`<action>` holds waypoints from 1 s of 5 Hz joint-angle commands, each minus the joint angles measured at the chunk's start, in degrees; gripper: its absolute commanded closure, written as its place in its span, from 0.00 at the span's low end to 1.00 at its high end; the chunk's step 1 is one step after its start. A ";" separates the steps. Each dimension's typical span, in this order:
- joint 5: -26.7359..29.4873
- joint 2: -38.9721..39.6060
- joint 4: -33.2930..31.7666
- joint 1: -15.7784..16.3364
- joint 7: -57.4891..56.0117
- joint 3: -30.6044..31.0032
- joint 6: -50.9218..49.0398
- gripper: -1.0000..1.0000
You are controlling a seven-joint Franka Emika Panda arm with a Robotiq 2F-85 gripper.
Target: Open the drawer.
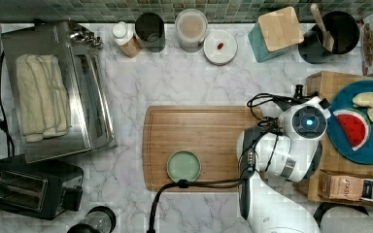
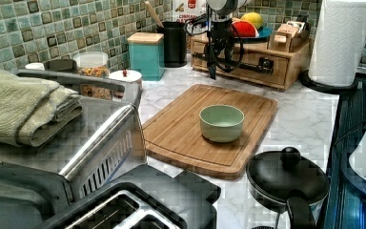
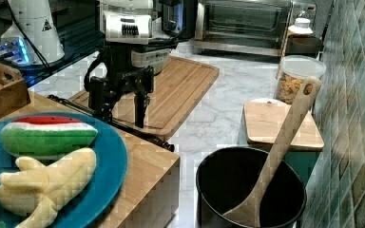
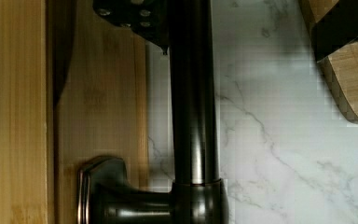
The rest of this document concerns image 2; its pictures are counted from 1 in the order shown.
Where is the black utensil holder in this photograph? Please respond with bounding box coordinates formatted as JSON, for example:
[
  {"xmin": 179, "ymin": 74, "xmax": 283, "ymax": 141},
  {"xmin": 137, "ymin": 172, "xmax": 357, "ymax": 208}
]
[{"xmin": 156, "ymin": 22, "xmax": 187, "ymax": 68}]

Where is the black pot with lid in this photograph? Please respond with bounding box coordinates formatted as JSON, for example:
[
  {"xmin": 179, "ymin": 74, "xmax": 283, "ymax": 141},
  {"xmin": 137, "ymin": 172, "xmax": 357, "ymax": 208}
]
[{"xmin": 246, "ymin": 147, "xmax": 329, "ymax": 229}]

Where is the yellow toy lemon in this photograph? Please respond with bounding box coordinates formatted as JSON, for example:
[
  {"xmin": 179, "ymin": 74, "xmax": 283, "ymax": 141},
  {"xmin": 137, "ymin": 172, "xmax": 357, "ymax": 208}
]
[{"xmin": 240, "ymin": 12, "xmax": 264, "ymax": 30}]

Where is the folded green towel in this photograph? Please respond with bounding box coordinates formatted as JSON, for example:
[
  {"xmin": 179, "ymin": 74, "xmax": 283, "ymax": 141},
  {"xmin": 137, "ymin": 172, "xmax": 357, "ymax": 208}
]
[{"xmin": 0, "ymin": 70, "xmax": 82, "ymax": 147}]

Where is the cereal box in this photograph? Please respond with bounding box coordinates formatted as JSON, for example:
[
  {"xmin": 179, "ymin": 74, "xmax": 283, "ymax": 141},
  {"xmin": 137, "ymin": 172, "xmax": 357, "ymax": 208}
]
[{"xmin": 172, "ymin": 0, "xmax": 206, "ymax": 52}]

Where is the green ceramic bowl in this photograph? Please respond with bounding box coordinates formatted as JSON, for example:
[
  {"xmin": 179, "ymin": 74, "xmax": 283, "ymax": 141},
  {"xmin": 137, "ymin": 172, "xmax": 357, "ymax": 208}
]
[{"xmin": 199, "ymin": 105, "xmax": 245, "ymax": 143}]

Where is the black paper towel holder base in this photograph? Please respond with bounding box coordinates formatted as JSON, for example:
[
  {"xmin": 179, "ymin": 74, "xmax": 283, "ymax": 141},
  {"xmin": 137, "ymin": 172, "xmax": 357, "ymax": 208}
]
[{"xmin": 298, "ymin": 71, "xmax": 357, "ymax": 94}]

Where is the black toaster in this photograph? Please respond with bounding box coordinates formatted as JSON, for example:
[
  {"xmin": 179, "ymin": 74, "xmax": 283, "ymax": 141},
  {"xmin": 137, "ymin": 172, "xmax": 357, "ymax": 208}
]
[{"xmin": 34, "ymin": 165, "xmax": 221, "ymax": 229}]

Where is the black drawer handle bar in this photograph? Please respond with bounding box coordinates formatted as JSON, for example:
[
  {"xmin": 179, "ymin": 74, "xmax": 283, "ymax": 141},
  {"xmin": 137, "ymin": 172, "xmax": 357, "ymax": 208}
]
[{"xmin": 192, "ymin": 52, "xmax": 274, "ymax": 74}]

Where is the small white cup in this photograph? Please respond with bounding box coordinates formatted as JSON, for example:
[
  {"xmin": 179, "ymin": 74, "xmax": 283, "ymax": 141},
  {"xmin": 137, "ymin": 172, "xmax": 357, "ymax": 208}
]
[{"xmin": 25, "ymin": 62, "xmax": 45, "ymax": 71}]

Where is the silver toaster oven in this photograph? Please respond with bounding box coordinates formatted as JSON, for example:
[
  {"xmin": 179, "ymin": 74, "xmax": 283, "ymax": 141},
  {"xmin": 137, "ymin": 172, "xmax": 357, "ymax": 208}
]
[{"xmin": 0, "ymin": 70, "xmax": 146, "ymax": 229}]

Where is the teal canister with wooden lid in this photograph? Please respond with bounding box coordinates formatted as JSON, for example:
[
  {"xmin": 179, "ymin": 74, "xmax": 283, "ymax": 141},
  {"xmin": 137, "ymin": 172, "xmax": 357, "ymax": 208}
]
[{"xmin": 127, "ymin": 32, "xmax": 165, "ymax": 81}]

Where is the white paper towel roll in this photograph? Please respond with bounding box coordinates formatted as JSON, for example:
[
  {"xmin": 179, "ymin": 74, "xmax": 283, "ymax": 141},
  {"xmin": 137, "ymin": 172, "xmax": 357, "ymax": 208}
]
[{"xmin": 309, "ymin": 0, "xmax": 366, "ymax": 87}]

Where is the teal plate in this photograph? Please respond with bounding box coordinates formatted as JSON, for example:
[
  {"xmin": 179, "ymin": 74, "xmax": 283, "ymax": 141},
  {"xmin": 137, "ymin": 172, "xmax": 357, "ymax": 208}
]
[{"xmin": 235, "ymin": 27, "xmax": 272, "ymax": 42}]

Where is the wooden tea bag organizer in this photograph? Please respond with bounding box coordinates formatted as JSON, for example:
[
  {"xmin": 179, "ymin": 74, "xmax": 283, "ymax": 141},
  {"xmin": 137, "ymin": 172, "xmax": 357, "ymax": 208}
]
[{"xmin": 267, "ymin": 21, "xmax": 310, "ymax": 52}]

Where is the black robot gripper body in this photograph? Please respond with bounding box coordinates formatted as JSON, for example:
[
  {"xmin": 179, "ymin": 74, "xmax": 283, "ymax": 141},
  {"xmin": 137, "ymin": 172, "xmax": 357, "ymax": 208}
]
[{"xmin": 211, "ymin": 19, "xmax": 234, "ymax": 48}]

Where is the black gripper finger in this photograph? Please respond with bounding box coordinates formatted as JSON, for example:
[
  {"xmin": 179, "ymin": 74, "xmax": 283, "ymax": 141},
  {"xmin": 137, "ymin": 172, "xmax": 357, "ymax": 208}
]
[
  {"xmin": 224, "ymin": 44, "xmax": 234, "ymax": 73},
  {"xmin": 207, "ymin": 46, "xmax": 216, "ymax": 80}
]

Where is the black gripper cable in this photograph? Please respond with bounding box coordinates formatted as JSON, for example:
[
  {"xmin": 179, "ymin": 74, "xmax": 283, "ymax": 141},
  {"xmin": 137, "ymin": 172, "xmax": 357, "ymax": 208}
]
[{"xmin": 183, "ymin": 13, "xmax": 245, "ymax": 73}]

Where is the clear jar with cereal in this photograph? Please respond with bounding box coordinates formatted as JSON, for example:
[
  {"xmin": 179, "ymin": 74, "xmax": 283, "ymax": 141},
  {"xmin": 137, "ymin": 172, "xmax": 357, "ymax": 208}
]
[{"xmin": 72, "ymin": 51, "xmax": 113, "ymax": 101}]

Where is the bamboo cutting board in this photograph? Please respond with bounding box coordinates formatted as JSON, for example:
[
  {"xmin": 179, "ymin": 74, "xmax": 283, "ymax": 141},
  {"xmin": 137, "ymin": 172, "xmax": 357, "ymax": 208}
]
[{"xmin": 143, "ymin": 84, "xmax": 277, "ymax": 179}]

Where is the white lid with red knob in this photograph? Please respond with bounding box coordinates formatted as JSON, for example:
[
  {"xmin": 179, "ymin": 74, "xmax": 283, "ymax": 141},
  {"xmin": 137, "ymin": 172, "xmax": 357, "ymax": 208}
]
[{"xmin": 109, "ymin": 70, "xmax": 142, "ymax": 98}]

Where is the toy watermelon slice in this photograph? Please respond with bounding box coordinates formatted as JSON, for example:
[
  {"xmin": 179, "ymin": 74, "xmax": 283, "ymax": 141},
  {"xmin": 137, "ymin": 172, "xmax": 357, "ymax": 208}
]
[{"xmin": 232, "ymin": 21, "xmax": 259, "ymax": 38}]

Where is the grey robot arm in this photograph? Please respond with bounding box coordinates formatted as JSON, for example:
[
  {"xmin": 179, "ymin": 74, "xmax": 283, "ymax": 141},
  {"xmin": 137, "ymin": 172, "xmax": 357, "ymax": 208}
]
[{"xmin": 204, "ymin": 0, "xmax": 247, "ymax": 79}]

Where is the wooden drawer box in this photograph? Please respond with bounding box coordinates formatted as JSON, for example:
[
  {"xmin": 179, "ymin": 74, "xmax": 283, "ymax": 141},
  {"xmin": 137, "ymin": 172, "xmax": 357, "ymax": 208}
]
[{"xmin": 190, "ymin": 32, "xmax": 311, "ymax": 92}]

